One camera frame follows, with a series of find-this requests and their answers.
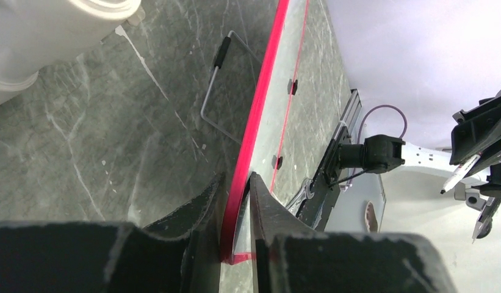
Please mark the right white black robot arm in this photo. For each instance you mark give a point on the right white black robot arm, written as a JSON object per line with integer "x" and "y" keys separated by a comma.
{"x": 381, "y": 154}

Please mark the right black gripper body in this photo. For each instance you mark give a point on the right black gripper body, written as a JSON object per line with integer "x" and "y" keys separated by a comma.
{"x": 476, "y": 146}

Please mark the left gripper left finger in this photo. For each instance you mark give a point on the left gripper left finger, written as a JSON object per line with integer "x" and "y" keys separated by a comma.
{"x": 177, "y": 253}

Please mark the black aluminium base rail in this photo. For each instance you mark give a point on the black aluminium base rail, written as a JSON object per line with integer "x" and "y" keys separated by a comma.
{"x": 341, "y": 208}

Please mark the white pvc pipe frame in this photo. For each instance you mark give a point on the white pvc pipe frame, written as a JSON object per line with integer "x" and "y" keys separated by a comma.
{"x": 35, "y": 34}

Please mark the black whiteboard clip left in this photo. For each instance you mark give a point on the black whiteboard clip left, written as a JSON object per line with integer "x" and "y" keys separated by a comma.
{"x": 277, "y": 162}

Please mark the grey wire whiteboard stand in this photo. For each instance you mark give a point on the grey wire whiteboard stand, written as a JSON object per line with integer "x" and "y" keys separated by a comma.
{"x": 231, "y": 87}

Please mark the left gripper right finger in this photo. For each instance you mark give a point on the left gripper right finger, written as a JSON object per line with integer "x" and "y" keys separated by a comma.
{"x": 289, "y": 256}

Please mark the silver double ended wrench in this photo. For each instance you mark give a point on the silver double ended wrench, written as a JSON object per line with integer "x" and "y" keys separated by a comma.
{"x": 304, "y": 193}

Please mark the brown oval pad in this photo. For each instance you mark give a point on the brown oval pad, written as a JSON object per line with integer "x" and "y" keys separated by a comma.
{"x": 370, "y": 219}

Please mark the black white marker pen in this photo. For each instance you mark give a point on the black white marker pen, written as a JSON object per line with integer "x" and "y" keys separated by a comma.
{"x": 460, "y": 172}

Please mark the red framed whiteboard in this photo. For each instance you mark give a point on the red framed whiteboard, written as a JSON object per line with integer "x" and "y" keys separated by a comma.
{"x": 266, "y": 124}

